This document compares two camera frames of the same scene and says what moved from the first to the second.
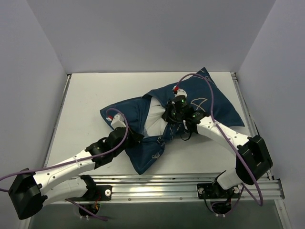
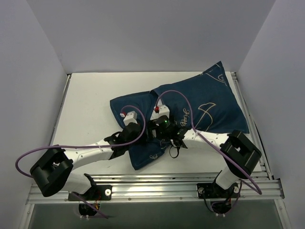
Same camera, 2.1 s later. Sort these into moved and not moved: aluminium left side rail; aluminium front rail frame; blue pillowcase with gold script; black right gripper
Moved: blue pillowcase with gold script; black right gripper
Not moved: aluminium left side rail; aluminium front rail frame
